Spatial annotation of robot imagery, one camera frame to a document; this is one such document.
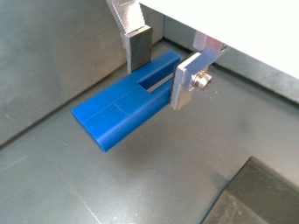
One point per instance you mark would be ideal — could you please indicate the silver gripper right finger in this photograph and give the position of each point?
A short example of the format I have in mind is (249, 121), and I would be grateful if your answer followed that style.
(192, 72)

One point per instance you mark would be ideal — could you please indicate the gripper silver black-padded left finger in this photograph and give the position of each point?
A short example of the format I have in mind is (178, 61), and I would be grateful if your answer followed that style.
(136, 32)

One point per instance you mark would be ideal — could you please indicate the blue square-circle object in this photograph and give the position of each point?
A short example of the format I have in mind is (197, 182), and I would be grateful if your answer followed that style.
(114, 112)

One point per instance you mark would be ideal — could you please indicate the black curved fixture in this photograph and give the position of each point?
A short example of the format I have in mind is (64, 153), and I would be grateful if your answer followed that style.
(258, 197)

